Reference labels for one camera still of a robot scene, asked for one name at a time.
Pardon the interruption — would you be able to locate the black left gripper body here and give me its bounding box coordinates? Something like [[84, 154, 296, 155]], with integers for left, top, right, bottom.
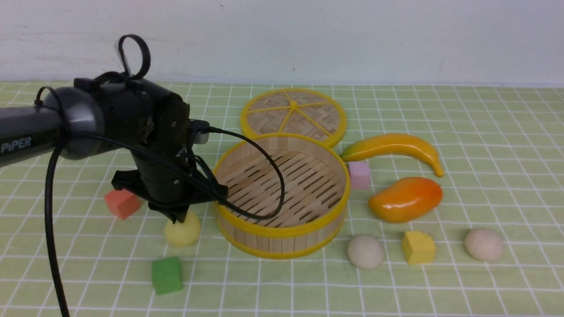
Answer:
[[111, 147, 228, 211]]

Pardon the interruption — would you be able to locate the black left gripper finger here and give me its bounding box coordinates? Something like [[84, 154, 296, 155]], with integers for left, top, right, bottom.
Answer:
[[164, 207, 189, 224]]

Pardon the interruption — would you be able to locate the yellow bun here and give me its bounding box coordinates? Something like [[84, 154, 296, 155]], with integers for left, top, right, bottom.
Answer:
[[164, 211, 201, 247]]

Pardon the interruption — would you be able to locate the white bun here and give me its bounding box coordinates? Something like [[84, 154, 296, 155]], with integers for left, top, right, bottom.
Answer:
[[464, 228, 505, 262], [347, 234, 384, 269]]

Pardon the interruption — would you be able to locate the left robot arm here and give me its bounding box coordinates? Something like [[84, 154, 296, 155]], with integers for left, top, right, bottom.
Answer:
[[0, 78, 228, 222]]

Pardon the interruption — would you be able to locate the bamboo steamer tray yellow rim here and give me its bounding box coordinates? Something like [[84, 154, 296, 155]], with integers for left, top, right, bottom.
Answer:
[[214, 134, 350, 259]]

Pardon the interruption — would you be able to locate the woven bamboo steamer lid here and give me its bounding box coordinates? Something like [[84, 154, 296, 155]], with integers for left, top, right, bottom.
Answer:
[[240, 88, 347, 147]]

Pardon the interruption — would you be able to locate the red foam cube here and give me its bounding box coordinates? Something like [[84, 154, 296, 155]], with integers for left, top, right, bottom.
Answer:
[[104, 189, 141, 219]]

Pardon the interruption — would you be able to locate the green foam cube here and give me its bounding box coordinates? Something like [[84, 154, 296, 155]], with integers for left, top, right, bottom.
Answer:
[[151, 256, 183, 295]]

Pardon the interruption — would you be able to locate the pink foam cube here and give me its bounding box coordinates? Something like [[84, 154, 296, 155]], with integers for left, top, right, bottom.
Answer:
[[348, 161, 372, 189]]

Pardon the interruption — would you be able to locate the orange toy mango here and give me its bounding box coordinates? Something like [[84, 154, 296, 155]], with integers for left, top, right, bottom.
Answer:
[[368, 177, 443, 223]]

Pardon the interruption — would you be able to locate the yellow toy banana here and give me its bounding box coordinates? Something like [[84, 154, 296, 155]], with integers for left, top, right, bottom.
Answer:
[[340, 134, 445, 178]]

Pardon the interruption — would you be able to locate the yellow foam cube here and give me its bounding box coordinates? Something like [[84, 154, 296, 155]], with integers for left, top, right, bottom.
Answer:
[[401, 231, 437, 265]]

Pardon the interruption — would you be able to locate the green checkered tablecloth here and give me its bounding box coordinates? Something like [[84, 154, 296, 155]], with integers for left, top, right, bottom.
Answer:
[[0, 81, 564, 317]]

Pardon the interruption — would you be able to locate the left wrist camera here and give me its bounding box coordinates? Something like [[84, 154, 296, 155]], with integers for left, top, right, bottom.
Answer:
[[187, 119, 210, 146]]

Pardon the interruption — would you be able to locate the black cable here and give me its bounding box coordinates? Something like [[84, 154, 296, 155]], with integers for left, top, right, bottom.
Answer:
[[34, 34, 286, 317]]

